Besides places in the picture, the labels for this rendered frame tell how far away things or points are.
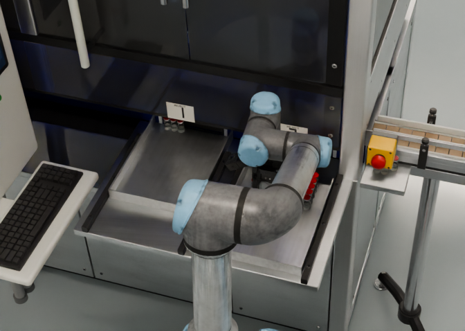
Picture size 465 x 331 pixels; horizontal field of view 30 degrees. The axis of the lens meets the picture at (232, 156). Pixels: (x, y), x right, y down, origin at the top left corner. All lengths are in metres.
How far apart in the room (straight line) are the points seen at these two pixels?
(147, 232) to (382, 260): 1.32
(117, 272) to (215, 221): 1.58
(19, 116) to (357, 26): 1.08
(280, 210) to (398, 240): 1.87
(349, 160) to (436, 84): 1.88
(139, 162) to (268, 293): 0.73
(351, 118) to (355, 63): 0.19
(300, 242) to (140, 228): 0.44
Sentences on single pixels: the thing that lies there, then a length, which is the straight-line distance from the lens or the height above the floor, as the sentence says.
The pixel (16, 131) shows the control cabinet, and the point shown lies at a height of 0.95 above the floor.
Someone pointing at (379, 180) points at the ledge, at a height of 0.88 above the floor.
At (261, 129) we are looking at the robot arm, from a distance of 2.10.
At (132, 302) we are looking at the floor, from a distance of 3.38.
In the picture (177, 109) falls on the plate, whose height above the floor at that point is 1.03.
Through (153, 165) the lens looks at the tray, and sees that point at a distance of 2.59.
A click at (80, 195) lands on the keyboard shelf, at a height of 0.80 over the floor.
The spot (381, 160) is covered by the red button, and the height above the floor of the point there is 1.01.
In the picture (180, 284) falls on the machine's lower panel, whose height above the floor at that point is 0.18.
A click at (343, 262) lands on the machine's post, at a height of 0.51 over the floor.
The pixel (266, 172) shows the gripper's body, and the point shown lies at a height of 1.07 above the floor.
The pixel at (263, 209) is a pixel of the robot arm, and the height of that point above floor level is 1.42.
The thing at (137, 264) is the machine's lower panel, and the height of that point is 0.24.
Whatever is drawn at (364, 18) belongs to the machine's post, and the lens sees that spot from 2.16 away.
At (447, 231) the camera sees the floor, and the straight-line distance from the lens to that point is 3.62.
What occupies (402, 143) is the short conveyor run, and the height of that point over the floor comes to 0.93.
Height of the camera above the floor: 2.67
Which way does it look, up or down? 44 degrees down
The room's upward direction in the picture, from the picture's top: 3 degrees counter-clockwise
